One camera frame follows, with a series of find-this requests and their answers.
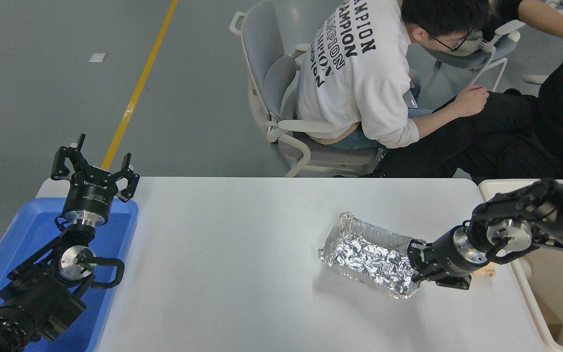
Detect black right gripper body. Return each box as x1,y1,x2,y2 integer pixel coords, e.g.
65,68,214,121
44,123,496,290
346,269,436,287
425,229,473,277

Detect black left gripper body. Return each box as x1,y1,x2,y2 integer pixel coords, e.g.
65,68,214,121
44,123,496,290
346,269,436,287
63,166,119,217

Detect silver foil tray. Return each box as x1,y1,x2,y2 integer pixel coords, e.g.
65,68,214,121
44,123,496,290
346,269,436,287
318,211,426,299

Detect person's hand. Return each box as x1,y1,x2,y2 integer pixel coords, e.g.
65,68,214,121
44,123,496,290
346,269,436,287
453,86,490,118

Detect crumpled tan paper ball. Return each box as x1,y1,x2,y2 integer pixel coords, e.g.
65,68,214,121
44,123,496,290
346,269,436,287
472,263,498,279

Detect blue plastic tray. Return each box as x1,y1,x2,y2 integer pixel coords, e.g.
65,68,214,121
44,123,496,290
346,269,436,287
0,197,139,352

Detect brown cardboard piece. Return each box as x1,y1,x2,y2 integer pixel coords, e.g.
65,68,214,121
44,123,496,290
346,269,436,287
537,297,563,338

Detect large pale bin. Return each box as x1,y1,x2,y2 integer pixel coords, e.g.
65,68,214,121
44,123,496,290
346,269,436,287
478,178,563,352

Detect person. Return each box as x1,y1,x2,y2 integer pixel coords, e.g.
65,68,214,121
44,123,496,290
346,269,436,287
374,49,563,185
296,0,491,150
489,0,563,72

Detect grey white-framed chair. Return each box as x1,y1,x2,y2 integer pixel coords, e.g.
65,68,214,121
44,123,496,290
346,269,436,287
421,20,526,93
228,0,382,178

